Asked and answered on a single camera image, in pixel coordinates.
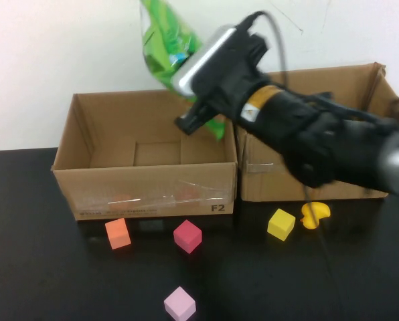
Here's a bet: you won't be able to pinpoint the black camera cable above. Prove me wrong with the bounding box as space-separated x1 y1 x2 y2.
241 10 347 302

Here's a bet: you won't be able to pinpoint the cardboard box with F2 print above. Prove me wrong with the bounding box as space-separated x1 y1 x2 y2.
51 89 238 221

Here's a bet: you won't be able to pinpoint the magenta foam cube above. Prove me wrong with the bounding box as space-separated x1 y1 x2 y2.
173 219 203 254

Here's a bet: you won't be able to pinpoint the orange foam cube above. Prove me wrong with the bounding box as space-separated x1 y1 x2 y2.
104 217 132 250

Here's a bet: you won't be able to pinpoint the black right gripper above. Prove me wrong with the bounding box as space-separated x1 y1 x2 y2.
174 31 274 136

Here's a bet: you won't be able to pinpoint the light pink foam cube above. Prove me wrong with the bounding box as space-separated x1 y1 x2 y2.
163 286 197 321

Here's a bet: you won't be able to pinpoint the yellow foam cube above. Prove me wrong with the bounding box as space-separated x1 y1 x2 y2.
266 208 297 241

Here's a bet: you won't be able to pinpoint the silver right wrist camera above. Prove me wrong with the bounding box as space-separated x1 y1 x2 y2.
171 26 238 98

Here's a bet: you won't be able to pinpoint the cardboard box with white label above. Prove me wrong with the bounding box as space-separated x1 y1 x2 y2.
233 62 399 203

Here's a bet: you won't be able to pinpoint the yellow rubber duck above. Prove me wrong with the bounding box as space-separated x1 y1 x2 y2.
300 201 331 230

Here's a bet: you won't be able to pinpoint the green potato chips bag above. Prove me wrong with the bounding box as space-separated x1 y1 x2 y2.
139 0 228 141

